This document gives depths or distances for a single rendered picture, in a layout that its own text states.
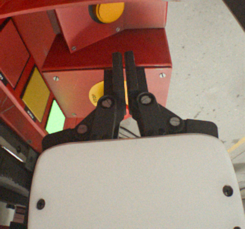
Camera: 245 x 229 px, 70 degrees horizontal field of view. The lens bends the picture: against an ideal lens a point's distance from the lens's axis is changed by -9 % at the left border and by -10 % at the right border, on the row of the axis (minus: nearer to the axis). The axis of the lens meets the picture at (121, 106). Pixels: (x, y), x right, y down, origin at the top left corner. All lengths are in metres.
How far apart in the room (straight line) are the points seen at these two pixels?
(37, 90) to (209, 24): 1.04
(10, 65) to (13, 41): 0.02
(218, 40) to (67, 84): 1.09
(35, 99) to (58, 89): 0.05
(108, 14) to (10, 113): 0.29
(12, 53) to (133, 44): 0.14
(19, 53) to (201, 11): 1.00
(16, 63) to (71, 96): 0.10
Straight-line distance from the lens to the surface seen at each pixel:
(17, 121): 0.46
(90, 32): 0.25
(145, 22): 0.27
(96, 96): 0.26
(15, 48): 0.20
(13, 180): 0.46
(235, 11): 0.87
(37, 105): 0.23
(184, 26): 1.14
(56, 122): 0.27
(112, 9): 0.24
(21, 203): 0.63
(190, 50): 1.25
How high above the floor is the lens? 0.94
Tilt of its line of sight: 35 degrees down
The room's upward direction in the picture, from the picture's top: 177 degrees counter-clockwise
